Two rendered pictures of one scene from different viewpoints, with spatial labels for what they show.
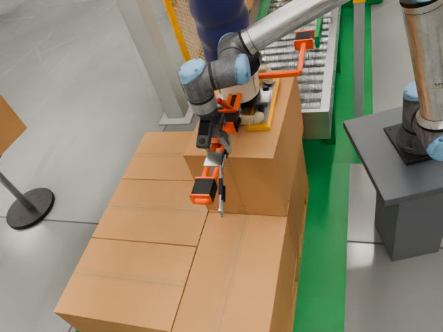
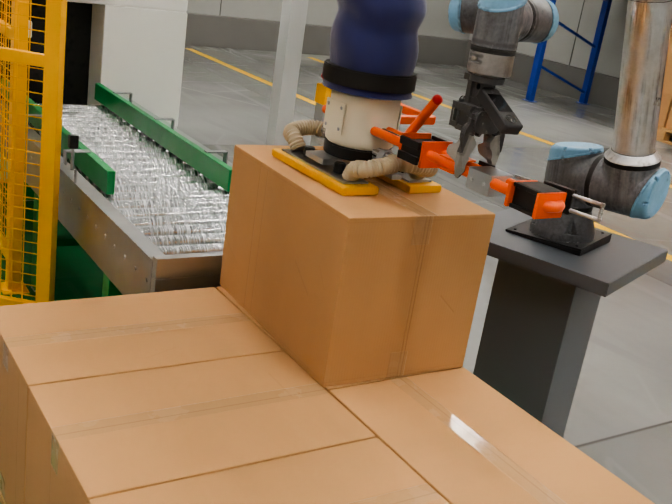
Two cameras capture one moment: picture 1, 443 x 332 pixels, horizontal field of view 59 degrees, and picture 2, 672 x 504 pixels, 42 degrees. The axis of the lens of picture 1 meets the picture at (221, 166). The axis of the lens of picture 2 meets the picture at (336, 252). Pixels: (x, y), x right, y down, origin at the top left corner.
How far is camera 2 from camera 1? 186 cm
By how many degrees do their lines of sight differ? 58
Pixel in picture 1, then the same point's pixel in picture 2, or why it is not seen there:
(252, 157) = (467, 215)
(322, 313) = not seen: outside the picture
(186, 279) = (426, 483)
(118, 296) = not seen: outside the picture
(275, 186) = (474, 285)
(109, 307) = not seen: outside the picture
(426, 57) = (657, 59)
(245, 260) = (483, 427)
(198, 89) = (520, 26)
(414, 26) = (655, 17)
